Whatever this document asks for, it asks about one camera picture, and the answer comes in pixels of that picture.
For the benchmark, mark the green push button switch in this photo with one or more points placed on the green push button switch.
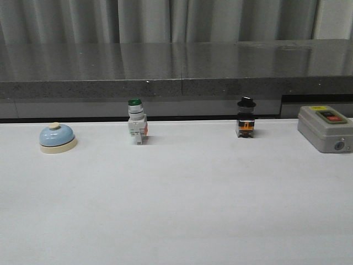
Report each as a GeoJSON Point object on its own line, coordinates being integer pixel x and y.
{"type": "Point", "coordinates": [137, 123]}

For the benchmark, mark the grey start stop switch box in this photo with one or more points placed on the grey start stop switch box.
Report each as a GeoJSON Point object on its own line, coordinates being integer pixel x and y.
{"type": "Point", "coordinates": [325, 128]}

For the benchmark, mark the grey stone counter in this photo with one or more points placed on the grey stone counter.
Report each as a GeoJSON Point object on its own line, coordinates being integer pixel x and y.
{"type": "Point", "coordinates": [174, 81]}

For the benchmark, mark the black selector knob switch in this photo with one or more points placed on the black selector knob switch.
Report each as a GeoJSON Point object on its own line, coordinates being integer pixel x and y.
{"type": "Point", "coordinates": [246, 120]}

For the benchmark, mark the blue and cream call bell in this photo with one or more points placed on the blue and cream call bell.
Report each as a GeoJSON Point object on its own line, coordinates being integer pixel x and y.
{"type": "Point", "coordinates": [57, 138]}

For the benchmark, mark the grey curtain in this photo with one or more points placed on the grey curtain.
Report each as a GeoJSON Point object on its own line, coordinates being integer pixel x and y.
{"type": "Point", "coordinates": [51, 22]}

